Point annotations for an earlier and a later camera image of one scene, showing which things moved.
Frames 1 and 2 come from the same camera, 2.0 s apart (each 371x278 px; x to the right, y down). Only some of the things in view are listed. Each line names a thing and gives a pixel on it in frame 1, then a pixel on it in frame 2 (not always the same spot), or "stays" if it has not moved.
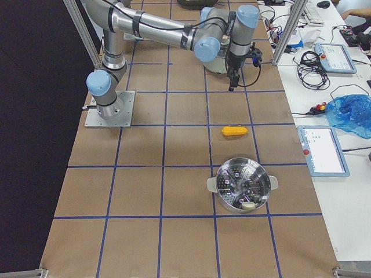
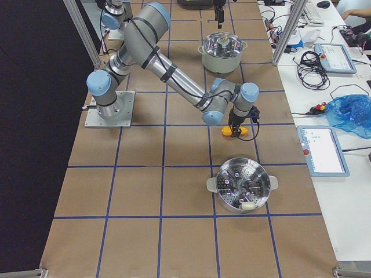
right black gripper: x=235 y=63 to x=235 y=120
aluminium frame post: x=298 y=7 stays
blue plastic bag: x=351 y=113 stays
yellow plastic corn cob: x=233 y=130 stays
